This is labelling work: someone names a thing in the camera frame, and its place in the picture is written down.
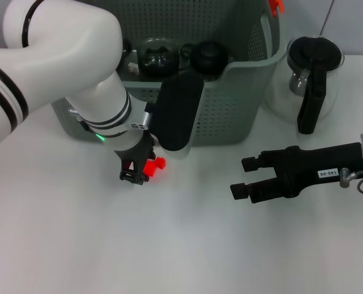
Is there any grey-green perforated storage bin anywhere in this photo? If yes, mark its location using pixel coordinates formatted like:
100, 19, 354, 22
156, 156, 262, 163
51, 0, 288, 146

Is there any glass teacup with black sleeve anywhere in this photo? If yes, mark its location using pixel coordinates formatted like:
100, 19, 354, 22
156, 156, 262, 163
137, 37, 182, 67
180, 39, 235, 83
141, 61, 182, 82

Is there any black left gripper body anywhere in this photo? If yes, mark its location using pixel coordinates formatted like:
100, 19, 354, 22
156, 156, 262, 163
113, 133, 157, 176

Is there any silver right gripper cable plug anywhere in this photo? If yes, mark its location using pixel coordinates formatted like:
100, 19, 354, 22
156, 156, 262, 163
339, 167, 363, 197

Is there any large red slope brick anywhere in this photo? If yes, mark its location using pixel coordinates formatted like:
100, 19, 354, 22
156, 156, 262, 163
144, 160, 158, 177

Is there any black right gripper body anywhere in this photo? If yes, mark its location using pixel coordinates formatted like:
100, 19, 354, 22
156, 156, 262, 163
274, 142, 363, 200

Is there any orange bin latch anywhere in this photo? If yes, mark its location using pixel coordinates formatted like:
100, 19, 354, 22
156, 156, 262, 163
267, 0, 285, 15

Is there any glass teapot with black handle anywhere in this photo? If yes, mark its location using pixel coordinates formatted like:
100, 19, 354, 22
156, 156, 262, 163
266, 35, 345, 135

